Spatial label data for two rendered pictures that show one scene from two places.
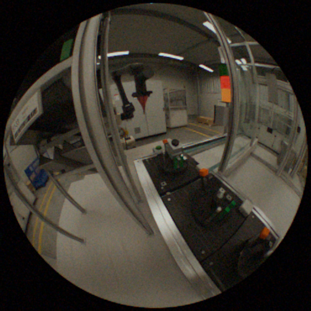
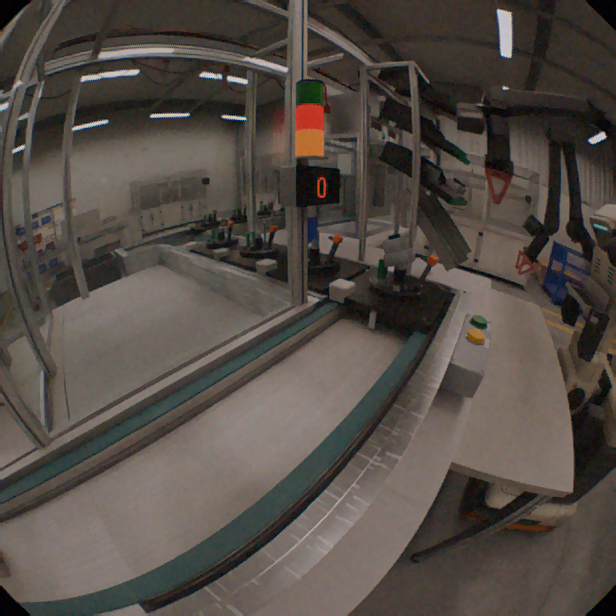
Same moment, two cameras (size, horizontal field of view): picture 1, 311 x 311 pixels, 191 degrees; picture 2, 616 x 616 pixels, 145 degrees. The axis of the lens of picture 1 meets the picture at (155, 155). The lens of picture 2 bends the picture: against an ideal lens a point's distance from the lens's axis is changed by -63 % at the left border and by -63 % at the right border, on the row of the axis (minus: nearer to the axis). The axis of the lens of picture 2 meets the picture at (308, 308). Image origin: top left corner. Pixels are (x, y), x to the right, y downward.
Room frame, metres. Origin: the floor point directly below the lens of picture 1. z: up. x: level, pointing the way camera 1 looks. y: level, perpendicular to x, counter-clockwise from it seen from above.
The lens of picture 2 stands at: (0.67, -0.56, 1.21)
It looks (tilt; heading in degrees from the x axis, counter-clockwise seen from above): 28 degrees down; 147
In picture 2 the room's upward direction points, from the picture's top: straight up
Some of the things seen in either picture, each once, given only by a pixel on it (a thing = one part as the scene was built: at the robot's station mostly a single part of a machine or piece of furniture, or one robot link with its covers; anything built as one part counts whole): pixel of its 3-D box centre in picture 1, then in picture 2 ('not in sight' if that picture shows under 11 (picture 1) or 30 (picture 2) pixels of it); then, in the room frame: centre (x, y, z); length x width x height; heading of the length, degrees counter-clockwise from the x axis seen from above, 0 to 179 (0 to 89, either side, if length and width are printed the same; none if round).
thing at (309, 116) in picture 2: (226, 83); (309, 119); (0.28, -0.29, 1.33); 0.05 x 0.05 x 0.05
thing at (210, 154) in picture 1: (213, 159); (311, 372); (0.40, -0.37, 0.91); 0.84 x 0.28 x 0.10; 107
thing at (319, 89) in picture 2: (225, 71); (309, 96); (0.28, -0.29, 1.38); 0.05 x 0.05 x 0.05
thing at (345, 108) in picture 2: not in sight; (360, 147); (-0.72, 0.81, 1.50); 0.38 x 0.21 x 0.88; 17
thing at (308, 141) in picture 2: (227, 95); (309, 144); (0.28, -0.29, 1.28); 0.05 x 0.05 x 0.05
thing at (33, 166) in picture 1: (40, 170); (577, 279); (1.27, 4.75, 0.49); 1.26 x 0.87 x 0.98; 22
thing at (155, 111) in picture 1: (152, 108); not in sight; (3.79, -0.13, 1.12); 0.80 x 0.54 x 2.25; 110
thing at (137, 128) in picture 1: (132, 111); not in sight; (3.52, 0.62, 1.12); 0.80 x 0.54 x 2.25; 110
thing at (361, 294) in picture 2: (173, 166); (396, 293); (0.33, -0.08, 0.96); 0.24 x 0.24 x 0.02; 17
